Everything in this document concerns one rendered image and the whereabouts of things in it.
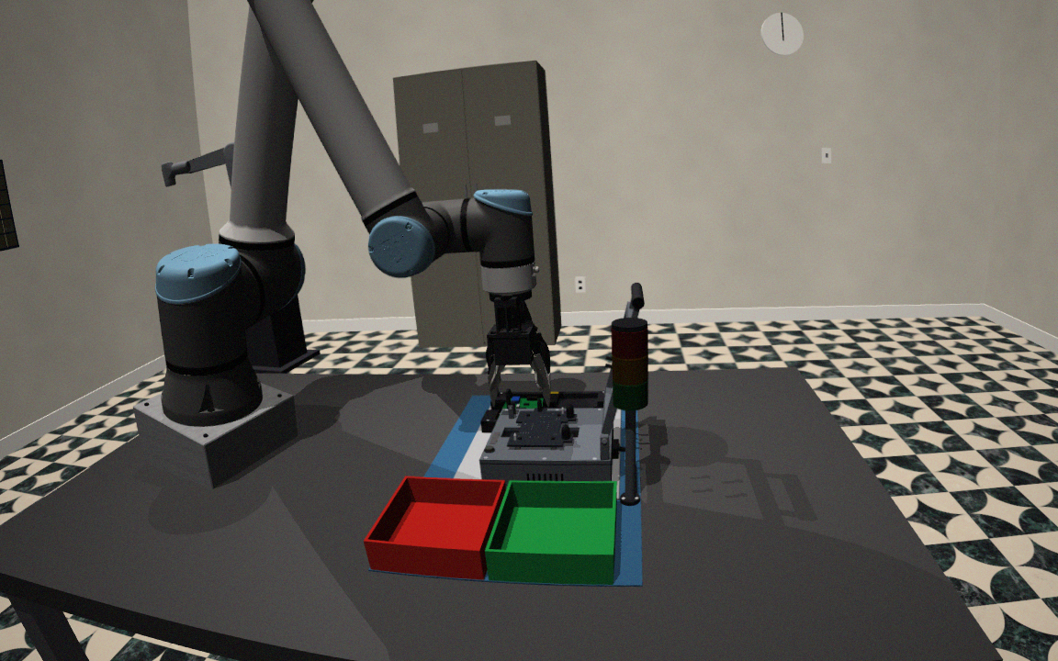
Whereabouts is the green open-top bin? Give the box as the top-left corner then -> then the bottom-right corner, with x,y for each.
485,480 -> 617,585

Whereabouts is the red bin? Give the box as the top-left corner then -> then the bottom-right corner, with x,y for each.
365,476 -> 506,580

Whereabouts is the green circuit board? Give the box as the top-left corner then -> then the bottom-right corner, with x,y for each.
503,397 -> 543,409

